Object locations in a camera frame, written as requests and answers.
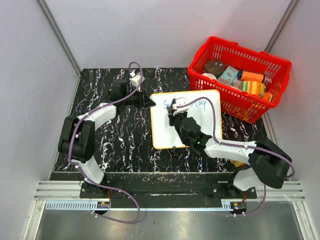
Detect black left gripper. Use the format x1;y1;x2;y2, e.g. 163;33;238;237
123;87;156;110

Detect yellow framed whiteboard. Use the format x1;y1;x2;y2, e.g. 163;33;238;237
150;89;223;149

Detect white blue whiteboard marker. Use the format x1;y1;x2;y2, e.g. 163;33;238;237
169;98;177;111

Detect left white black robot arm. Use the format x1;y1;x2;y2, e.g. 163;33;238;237
58;76;156;198

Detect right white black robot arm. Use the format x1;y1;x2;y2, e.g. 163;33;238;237
166;106;294;198

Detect white round lid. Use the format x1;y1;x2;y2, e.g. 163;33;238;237
202;73;217;81

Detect brown round package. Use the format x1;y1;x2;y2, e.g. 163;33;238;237
204;59;226;76

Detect teal white box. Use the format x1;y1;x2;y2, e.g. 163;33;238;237
217;66;239;86

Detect red plastic shopping basket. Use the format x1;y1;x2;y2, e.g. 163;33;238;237
187;36;292;124

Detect orange blue can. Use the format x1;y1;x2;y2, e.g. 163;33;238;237
237;70;265;83

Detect orange sponge package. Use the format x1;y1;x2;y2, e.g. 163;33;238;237
230;160;245;168

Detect yellow green sponge pack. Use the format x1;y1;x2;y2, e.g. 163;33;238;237
242;80;266;96

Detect small orange box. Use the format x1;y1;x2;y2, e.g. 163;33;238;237
259;92;273;102

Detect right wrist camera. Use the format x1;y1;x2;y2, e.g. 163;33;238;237
173;97;189;115

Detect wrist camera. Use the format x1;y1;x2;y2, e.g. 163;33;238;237
173;97;189;115
129;72;145;87

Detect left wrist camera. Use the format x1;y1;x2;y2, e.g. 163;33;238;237
129;72;145;87

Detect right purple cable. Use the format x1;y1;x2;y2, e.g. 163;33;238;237
177;97;296;217

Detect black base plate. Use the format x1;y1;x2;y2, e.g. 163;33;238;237
80;172;257;200

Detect white slotted cable duct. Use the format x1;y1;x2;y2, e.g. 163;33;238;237
45;199;239;213

